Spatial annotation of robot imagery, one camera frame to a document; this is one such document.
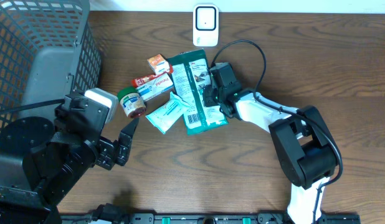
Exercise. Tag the green lid glass jar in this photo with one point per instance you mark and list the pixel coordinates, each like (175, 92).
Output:
(131, 102)

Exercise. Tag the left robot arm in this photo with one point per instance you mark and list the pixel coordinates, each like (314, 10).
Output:
(41, 160)

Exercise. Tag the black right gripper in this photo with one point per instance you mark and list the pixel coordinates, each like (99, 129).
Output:
(208, 91)

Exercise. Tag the grey plastic mesh basket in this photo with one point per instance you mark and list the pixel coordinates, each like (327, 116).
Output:
(47, 51)

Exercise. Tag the red snack stick sachet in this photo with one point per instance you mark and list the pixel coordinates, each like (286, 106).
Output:
(142, 80)

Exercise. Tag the white barcode scanner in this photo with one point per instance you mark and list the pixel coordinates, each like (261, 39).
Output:
(205, 25)

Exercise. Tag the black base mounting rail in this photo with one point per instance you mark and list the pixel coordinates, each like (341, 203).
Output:
(109, 213)

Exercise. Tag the green white wipes packet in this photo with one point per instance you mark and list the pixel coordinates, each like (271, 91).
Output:
(190, 76)

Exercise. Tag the white Panadol medicine box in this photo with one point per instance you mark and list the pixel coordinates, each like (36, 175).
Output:
(155, 87)

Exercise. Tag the orange small carton box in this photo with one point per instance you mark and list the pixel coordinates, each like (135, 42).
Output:
(160, 65)

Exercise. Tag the teal white tissue pack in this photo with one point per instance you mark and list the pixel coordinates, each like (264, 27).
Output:
(165, 116)

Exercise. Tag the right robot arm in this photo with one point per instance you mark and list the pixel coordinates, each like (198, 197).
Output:
(306, 150)

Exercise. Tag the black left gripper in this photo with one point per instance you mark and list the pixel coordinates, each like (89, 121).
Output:
(108, 154)

